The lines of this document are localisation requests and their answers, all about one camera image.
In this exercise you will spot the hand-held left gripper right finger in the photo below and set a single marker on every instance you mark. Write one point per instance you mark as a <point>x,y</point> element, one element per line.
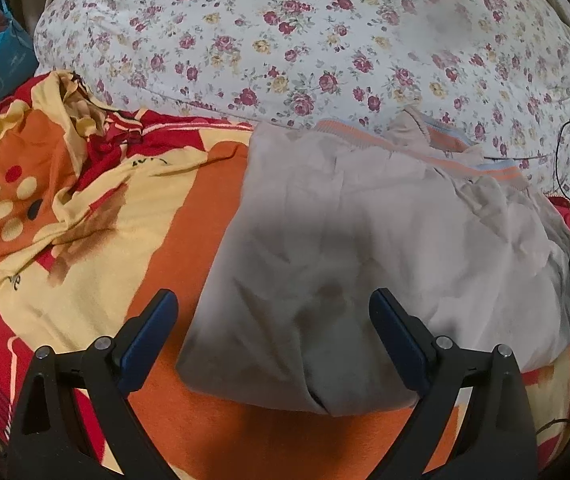
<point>397,345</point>

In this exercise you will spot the floral quilt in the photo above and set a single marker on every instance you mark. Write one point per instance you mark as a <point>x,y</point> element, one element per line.
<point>265,35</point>

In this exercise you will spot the orange red yellow blanket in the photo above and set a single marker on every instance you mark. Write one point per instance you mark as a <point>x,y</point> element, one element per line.
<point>190,200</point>

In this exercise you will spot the blue plastic bag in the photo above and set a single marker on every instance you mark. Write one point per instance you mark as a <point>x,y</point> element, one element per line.
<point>10,60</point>

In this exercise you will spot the beige zip jacket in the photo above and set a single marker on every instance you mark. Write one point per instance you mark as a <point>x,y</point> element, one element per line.
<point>340,235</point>

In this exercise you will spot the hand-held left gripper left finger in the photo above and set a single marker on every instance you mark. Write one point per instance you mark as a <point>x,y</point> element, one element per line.
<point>147,345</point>

